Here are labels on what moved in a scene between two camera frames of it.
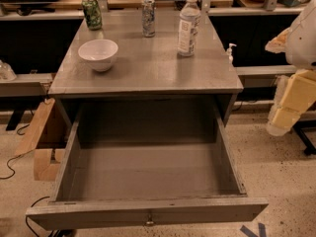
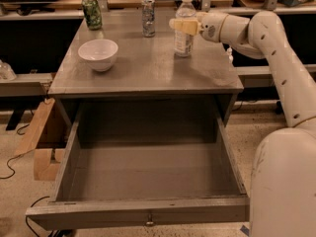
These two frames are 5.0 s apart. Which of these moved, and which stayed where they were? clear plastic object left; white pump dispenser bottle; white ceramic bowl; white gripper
Moved: white gripper
Stayed: white pump dispenser bottle; white ceramic bowl; clear plastic object left
